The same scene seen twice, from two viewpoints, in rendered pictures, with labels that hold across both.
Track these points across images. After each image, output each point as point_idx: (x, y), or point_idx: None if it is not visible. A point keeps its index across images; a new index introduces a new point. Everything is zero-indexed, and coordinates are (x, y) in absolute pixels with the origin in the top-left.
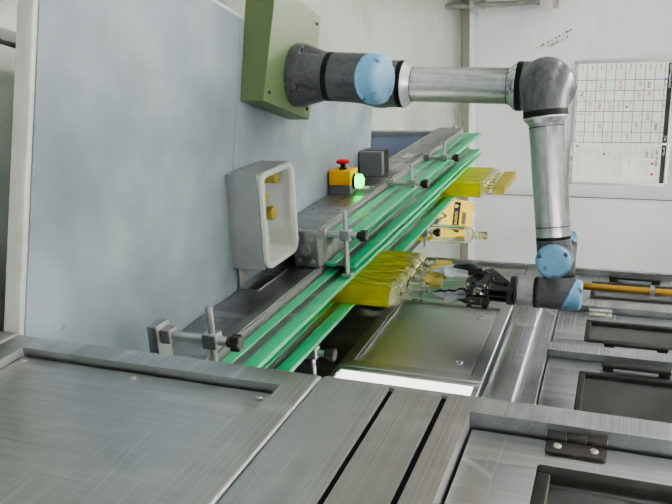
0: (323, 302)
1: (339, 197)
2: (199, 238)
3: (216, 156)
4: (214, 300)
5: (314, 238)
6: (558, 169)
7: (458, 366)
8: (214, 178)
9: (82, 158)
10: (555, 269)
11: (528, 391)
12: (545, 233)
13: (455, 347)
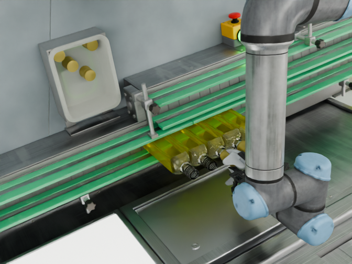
0: (96, 161)
1: (220, 50)
2: (3, 95)
3: (22, 30)
4: (31, 138)
5: (132, 98)
6: (260, 107)
7: (190, 250)
8: (21, 48)
9: None
10: (242, 211)
11: None
12: (245, 169)
13: (216, 227)
